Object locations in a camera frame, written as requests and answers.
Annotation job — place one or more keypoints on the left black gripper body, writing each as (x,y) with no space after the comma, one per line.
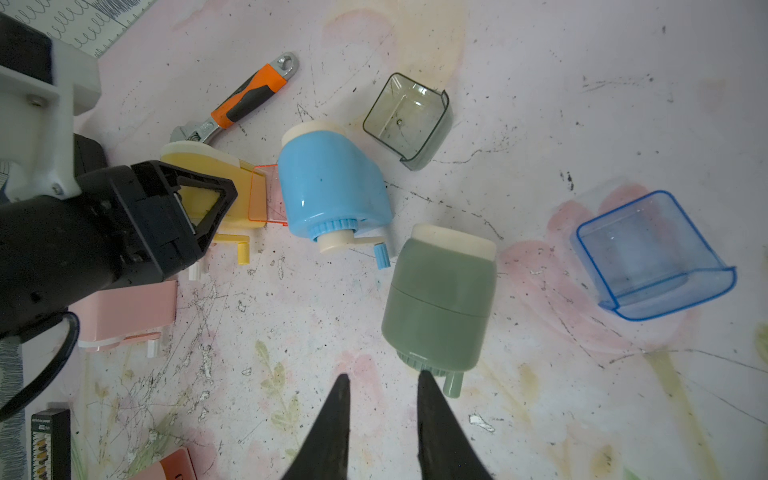
(123,230)

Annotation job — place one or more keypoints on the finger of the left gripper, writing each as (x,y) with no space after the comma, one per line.
(182,208)

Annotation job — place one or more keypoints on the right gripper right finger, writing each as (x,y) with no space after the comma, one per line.
(444,452)

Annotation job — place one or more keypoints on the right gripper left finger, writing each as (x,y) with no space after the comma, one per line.
(324,453)

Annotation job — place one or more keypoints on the pink pencil sharpener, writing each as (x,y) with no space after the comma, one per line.
(176,466)
(123,316)

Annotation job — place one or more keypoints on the blue pencil sharpener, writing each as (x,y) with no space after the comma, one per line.
(332,192)

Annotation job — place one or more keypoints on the grey transparent tray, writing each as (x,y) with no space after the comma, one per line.
(410,119)

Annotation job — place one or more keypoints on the blue transparent tray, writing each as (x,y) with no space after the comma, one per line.
(647,259)

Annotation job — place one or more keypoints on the pink floral table mat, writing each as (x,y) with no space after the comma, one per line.
(562,110)

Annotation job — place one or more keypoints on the orange handled adjustable wrench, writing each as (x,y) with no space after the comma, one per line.
(248,97)

